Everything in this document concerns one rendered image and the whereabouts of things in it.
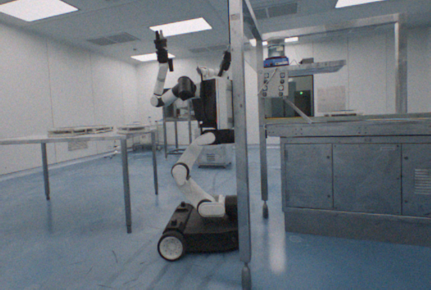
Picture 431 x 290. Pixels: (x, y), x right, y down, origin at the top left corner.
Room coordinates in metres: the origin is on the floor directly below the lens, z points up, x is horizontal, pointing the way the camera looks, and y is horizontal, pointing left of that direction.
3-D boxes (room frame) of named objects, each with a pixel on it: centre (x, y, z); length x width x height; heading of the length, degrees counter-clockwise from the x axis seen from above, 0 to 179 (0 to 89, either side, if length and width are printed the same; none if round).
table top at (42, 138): (2.52, 1.52, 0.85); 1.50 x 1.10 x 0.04; 91
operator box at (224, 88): (1.27, -0.06, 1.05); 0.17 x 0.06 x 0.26; 162
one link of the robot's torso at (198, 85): (1.82, 0.02, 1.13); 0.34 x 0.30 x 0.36; 131
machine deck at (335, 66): (1.96, -0.72, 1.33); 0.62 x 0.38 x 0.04; 72
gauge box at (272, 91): (1.89, -0.48, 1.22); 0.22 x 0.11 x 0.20; 72
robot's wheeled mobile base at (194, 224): (1.85, 0.08, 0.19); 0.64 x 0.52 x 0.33; 87
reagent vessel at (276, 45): (1.98, -0.53, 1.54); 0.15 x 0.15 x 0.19
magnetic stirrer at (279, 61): (1.97, -0.53, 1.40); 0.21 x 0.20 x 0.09; 162
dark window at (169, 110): (7.72, 1.12, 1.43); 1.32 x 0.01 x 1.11; 72
